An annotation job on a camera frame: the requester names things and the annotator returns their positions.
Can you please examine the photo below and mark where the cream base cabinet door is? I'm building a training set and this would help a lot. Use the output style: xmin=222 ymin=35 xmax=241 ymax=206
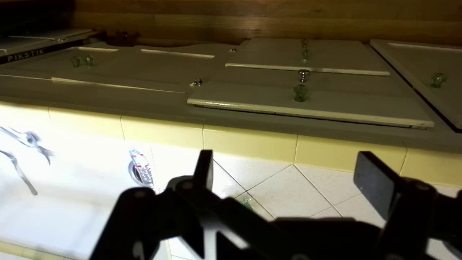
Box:
xmin=368 ymin=38 xmax=462 ymax=132
xmin=186 ymin=35 xmax=437 ymax=129
xmin=49 ymin=43 xmax=229 ymax=96
xmin=0 ymin=46 xmax=84 ymax=83

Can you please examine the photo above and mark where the chrome sink faucet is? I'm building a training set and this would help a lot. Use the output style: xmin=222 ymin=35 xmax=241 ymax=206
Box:
xmin=0 ymin=122 xmax=56 ymax=197

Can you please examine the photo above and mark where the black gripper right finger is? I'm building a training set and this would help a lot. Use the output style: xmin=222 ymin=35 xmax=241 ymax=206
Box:
xmin=352 ymin=150 xmax=462 ymax=260

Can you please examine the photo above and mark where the black oven with handle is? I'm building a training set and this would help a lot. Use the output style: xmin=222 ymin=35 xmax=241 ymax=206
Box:
xmin=0 ymin=27 xmax=97 ymax=64

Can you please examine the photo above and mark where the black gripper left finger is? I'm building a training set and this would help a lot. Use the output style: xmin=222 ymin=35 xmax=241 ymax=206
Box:
xmin=89 ymin=148 xmax=279 ymax=260

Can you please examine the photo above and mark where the small dark brown object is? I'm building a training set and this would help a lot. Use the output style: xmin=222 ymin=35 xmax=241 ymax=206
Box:
xmin=98 ymin=28 xmax=144 ymax=47

